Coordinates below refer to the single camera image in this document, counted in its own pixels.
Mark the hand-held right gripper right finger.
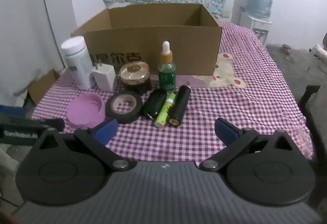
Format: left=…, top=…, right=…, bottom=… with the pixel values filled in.
left=198, top=118, right=294, bottom=171

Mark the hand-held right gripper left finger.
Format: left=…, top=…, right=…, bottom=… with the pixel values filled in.
left=31, top=118, right=137, bottom=171

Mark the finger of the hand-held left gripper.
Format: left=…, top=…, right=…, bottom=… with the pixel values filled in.
left=0, top=116, right=65, bottom=130
left=0, top=105, right=26, bottom=117

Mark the black tape roll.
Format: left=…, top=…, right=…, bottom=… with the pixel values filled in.
left=105, top=91, right=143, bottom=124

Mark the pink plastic bowl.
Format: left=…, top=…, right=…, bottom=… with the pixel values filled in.
left=67, top=93, right=106, bottom=128

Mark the white charger plug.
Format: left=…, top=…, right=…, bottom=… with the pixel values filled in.
left=91, top=59, right=116, bottom=92

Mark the black cylinder tube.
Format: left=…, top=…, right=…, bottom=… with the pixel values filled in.
left=170, top=85, right=191, bottom=123

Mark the green lip balm tube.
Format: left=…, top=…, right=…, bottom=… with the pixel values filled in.
left=154, top=92, right=177, bottom=128

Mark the gold lid cosmetic jar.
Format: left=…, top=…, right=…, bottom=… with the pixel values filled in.
left=119, top=62, right=151, bottom=94

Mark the white plastic bottle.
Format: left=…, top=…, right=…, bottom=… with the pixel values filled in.
left=61, top=37, right=95, bottom=90

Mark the green dropper bottle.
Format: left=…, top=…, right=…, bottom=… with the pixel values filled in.
left=158, top=41, right=177, bottom=93

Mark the brown cardboard box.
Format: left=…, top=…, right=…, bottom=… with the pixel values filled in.
left=71, top=3, right=223, bottom=76

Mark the small cardboard box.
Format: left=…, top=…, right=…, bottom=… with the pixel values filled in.
left=28, top=69, right=60, bottom=105

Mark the purple checkered tablecloth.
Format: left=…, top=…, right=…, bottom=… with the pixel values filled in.
left=32, top=21, right=315, bottom=163

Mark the black chair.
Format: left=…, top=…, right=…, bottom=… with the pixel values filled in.
left=298, top=85, right=327, bottom=163

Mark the white water dispenser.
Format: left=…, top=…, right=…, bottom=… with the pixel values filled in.
left=231, top=5, right=272, bottom=45

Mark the white cloth bundle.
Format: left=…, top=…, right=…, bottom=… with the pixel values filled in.
left=309, top=44, right=327, bottom=61

